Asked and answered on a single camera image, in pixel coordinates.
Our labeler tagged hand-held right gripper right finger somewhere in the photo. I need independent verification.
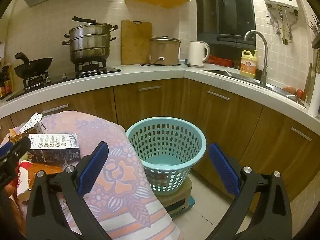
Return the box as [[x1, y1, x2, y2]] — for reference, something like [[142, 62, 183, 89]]
[[208, 142, 293, 240]]

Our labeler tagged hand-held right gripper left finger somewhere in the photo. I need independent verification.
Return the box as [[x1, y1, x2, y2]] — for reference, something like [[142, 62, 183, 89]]
[[26, 141, 110, 240]]

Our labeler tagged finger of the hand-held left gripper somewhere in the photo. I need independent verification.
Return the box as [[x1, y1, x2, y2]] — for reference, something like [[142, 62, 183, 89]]
[[0, 137, 32, 162]]

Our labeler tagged red and white paper cup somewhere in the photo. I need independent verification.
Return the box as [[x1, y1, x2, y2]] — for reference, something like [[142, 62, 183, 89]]
[[16, 160, 35, 201]]

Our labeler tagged white and black milk carton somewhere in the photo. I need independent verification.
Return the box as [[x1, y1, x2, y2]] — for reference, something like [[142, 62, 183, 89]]
[[27, 133, 81, 167]]

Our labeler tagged teal plastic basket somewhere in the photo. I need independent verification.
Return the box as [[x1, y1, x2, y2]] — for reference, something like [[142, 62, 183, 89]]
[[125, 117, 207, 196]]

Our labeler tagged floral tablecloth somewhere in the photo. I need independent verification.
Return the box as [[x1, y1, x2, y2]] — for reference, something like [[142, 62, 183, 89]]
[[0, 110, 183, 240]]

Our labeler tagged small beige stool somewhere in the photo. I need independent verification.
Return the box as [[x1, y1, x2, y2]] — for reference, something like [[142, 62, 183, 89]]
[[159, 177, 196, 215]]

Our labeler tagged black wok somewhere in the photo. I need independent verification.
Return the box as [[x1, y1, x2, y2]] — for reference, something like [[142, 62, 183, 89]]
[[14, 52, 53, 79]]

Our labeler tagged steel sink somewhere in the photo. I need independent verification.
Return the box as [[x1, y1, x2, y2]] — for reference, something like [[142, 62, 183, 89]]
[[201, 69, 307, 108]]

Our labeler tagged black gas stove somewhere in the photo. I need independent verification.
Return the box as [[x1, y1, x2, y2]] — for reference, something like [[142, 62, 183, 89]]
[[6, 60, 122, 102]]

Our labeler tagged yellow detergent bottle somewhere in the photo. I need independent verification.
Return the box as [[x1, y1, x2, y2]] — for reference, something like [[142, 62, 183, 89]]
[[240, 50, 258, 79]]

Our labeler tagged red plastic box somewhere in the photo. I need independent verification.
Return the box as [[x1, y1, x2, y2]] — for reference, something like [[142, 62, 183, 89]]
[[207, 55, 236, 68]]

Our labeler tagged steel faucet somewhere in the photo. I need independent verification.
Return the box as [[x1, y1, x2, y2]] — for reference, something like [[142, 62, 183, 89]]
[[244, 30, 269, 87]]

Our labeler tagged white paper towel roll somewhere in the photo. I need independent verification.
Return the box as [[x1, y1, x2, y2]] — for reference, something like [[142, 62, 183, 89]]
[[309, 73, 320, 118]]

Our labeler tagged white electric kettle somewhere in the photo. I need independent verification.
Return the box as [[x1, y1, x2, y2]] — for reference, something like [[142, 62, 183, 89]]
[[188, 41, 210, 68]]

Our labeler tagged steel steamer pot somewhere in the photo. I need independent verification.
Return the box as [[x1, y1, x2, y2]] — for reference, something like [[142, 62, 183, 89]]
[[62, 22, 119, 65]]

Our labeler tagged beige rice cooker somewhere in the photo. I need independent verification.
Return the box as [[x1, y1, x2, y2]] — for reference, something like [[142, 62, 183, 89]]
[[149, 36, 182, 66]]

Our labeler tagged wooden cutting board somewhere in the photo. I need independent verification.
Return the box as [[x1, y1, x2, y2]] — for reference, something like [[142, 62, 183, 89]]
[[121, 20, 152, 66]]

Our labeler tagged dark window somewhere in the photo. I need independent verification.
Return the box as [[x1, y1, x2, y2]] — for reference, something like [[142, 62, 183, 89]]
[[195, 0, 257, 48]]

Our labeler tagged black utensil handle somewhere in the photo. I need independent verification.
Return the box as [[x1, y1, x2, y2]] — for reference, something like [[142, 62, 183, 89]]
[[72, 16, 97, 23]]

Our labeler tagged wall utensil rack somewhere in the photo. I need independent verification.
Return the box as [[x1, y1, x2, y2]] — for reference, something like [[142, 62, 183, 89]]
[[306, 14, 320, 49]]

